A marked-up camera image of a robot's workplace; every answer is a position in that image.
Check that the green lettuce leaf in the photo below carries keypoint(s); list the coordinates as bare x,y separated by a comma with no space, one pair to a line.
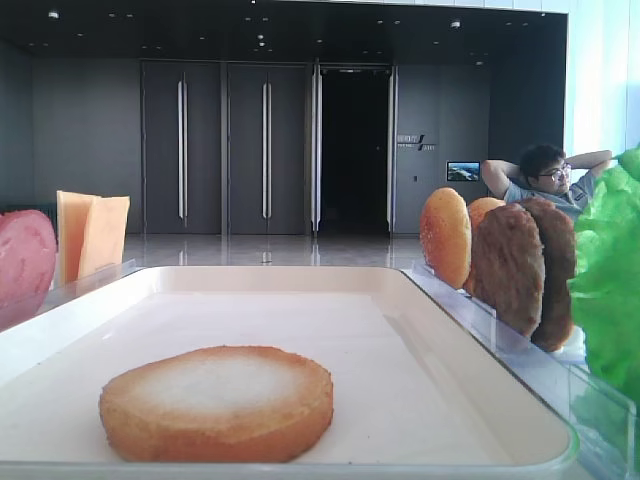
605,290

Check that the round bread slice on tray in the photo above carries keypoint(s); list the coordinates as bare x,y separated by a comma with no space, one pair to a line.
223,404

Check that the front brown meat patty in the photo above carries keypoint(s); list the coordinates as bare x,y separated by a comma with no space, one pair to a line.
508,267

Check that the brown meat patty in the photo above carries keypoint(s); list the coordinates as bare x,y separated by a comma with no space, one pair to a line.
508,267
557,236

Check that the right orange cheese slice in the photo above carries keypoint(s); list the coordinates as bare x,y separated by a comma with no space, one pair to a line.
104,234

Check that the orange cheese slice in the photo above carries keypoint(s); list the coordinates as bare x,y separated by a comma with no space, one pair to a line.
104,234
72,212

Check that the left orange cheese slice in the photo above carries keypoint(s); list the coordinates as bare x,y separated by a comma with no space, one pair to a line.
72,212

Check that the rear brown meat patty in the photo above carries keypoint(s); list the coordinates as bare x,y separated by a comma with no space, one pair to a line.
557,236

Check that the front golden bun slice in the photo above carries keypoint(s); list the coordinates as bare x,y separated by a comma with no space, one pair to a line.
445,235

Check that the golden bun slice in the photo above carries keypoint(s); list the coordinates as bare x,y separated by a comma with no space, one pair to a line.
445,235
477,211

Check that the dark double door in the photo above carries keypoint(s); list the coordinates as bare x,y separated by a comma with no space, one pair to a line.
226,148

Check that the rear golden bun slice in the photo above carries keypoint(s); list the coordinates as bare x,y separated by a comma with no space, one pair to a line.
477,211

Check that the cream rectangular tray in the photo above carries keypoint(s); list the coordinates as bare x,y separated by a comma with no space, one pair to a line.
416,396

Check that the seated man with glasses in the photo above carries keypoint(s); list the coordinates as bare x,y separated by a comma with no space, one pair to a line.
545,171

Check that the small wall screen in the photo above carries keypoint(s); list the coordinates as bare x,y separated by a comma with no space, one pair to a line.
462,171

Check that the right clear acrylic rack rail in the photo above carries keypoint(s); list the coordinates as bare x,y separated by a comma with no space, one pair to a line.
606,421

